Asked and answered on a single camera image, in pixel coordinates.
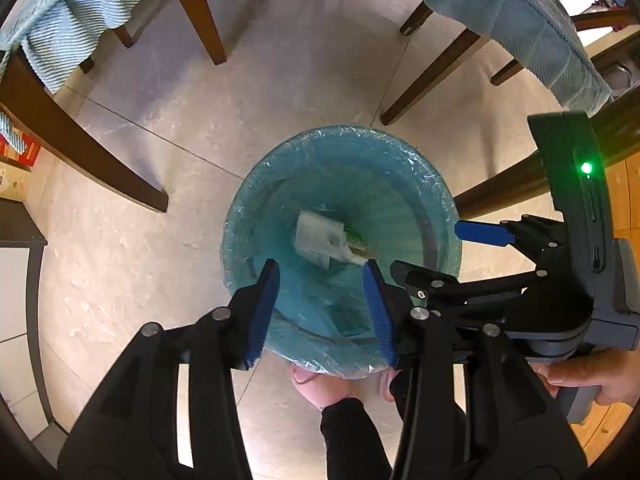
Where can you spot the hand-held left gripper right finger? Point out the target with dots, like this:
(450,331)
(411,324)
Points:
(377,310)

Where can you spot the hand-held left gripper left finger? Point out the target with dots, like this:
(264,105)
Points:
(262,310)

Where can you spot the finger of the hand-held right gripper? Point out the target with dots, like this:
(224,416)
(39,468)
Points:
(480,232)
(435,285)

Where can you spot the white drink carton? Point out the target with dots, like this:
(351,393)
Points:
(317,237)

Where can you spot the trash bin with blue bag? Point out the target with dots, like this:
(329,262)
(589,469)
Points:
(350,185)

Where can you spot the person's right hand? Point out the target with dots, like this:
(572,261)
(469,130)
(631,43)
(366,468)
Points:
(610,375)

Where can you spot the person's pink slipper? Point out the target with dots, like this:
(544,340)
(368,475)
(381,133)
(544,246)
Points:
(320,385)
(387,385)

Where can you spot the brown cardboard box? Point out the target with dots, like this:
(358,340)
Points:
(12,182)

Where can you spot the red cardboard box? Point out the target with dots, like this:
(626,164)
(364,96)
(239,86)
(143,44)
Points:
(27,152)

